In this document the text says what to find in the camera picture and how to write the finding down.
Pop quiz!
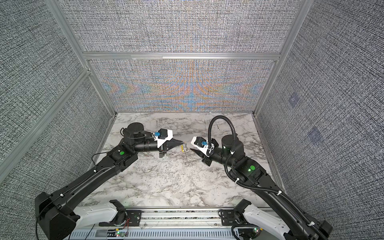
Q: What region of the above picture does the black corrugated right cable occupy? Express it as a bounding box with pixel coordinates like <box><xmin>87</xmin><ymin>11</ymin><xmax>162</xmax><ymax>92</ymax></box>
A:
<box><xmin>207</xmin><ymin>115</ymin><xmax>328</xmax><ymax>240</ymax></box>

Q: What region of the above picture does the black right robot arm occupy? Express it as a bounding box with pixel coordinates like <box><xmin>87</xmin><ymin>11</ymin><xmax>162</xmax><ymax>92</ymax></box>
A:
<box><xmin>191</xmin><ymin>135</ymin><xmax>333</xmax><ymax>240</ymax></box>

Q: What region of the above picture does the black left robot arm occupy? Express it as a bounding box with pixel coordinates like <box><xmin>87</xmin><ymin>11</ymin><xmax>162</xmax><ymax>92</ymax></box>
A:
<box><xmin>35</xmin><ymin>123</ymin><xmax>183</xmax><ymax>240</ymax></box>

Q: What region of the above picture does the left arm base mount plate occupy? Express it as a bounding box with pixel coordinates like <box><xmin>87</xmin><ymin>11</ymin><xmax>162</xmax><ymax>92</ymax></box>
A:
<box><xmin>99</xmin><ymin>210</ymin><xmax>142</xmax><ymax>228</ymax></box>

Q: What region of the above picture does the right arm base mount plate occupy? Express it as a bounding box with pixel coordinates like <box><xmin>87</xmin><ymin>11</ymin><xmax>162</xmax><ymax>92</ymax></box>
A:
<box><xmin>218</xmin><ymin>208</ymin><xmax>263</xmax><ymax>226</ymax></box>

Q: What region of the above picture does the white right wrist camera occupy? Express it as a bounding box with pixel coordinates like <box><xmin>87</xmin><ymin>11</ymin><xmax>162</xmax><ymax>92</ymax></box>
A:
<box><xmin>191</xmin><ymin>137</ymin><xmax>215</xmax><ymax>157</ymax></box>

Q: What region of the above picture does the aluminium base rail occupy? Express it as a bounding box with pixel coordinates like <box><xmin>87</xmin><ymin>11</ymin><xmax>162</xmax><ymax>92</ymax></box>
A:
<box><xmin>66</xmin><ymin>206</ymin><xmax>293</xmax><ymax>240</ymax></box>

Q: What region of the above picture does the thin black left cable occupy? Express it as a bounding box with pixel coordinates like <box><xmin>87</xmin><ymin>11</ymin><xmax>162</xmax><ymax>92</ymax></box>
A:
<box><xmin>35</xmin><ymin>151</ymin><xmax>112</xmax><ymax>240</ymax></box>

